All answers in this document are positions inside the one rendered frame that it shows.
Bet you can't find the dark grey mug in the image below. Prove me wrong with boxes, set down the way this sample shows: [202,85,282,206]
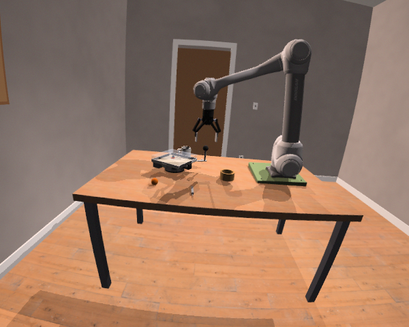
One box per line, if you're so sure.
[178,146,191,153]

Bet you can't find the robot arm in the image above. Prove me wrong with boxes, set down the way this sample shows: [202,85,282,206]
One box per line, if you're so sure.
[194,40,312,178]

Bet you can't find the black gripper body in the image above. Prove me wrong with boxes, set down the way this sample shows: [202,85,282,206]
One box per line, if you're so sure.
[202,110,214,125]

